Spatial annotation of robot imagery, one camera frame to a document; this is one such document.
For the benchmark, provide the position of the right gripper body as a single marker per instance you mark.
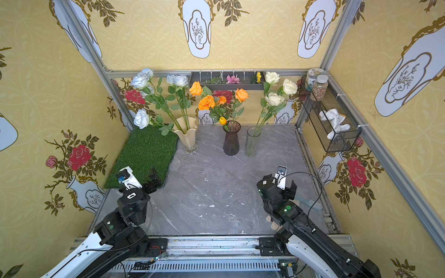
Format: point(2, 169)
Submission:
point(290, 191)

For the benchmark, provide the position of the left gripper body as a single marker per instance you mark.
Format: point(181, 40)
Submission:
point(146, 187)

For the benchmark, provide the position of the yellow orange tulip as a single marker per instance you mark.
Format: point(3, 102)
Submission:
point(223, 122)

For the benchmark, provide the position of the white rose stem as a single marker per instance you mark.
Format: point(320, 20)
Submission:
point(274, 101)

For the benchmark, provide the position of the orange rose stem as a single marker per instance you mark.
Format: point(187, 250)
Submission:
point(241, 96)

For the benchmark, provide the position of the orange rose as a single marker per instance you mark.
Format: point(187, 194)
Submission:
point(196, 89)
point(222, 100)

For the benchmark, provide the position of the orange marigold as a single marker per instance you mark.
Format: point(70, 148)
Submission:
point(207, 103)

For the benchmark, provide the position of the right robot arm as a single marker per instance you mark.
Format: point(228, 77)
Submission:
point(299, 236)

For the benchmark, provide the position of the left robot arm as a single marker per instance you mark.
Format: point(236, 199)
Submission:
point(119, 235)

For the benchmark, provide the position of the beige work glove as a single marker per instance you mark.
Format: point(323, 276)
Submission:
point(274, 226)

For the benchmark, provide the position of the teal toothbrush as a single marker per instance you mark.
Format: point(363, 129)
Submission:
point(311, 203)

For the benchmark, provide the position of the green artificial grass mat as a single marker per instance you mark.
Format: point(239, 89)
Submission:
point(144, 150)

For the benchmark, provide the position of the clear glass vase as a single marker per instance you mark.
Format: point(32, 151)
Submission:
point(252, 139)

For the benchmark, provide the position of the purple glass vase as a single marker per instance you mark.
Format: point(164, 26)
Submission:
point(231, 142)

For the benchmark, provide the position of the cream ruffled vase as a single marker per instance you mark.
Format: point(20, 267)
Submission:
point(188, 135)

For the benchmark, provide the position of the white cloth in basket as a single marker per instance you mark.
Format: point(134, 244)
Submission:
point(336, 120)

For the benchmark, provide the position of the bottle with colourful beads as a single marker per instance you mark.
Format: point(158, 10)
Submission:
point(319, 88)

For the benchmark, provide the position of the pink flower in tray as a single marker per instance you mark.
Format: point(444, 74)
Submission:
point(233, 79)

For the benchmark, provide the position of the glass jar with white lid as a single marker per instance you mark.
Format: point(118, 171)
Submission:
point(311, 77)

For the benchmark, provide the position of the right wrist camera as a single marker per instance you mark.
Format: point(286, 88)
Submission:
point(280, 176)

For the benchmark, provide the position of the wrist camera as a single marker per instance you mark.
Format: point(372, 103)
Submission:
point(280, 176)
point(127, 180)

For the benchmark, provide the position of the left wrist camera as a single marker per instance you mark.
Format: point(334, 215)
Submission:
point(127, 180)

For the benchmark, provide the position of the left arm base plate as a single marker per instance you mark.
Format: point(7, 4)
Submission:
point(156, 246)

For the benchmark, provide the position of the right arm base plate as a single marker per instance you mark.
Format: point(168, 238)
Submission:
point(272, 247)

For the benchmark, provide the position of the black wire wall basket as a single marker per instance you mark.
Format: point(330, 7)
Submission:
point(343, 141)

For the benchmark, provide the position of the grey wall planter tray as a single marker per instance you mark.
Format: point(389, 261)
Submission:
point(217, 79)

